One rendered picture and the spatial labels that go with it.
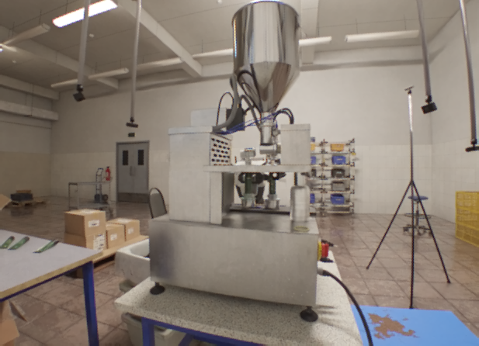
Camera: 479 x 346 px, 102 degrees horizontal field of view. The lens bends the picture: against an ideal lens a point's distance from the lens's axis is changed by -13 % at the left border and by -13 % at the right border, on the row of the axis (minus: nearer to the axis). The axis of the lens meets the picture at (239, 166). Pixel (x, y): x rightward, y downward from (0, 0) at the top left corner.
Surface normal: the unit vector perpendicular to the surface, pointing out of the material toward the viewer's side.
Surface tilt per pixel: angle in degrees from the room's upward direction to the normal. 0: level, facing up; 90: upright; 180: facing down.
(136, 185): 90
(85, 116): 90
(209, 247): 90
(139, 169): 90
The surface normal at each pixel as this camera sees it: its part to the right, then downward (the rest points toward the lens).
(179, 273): -0.27, 0.00
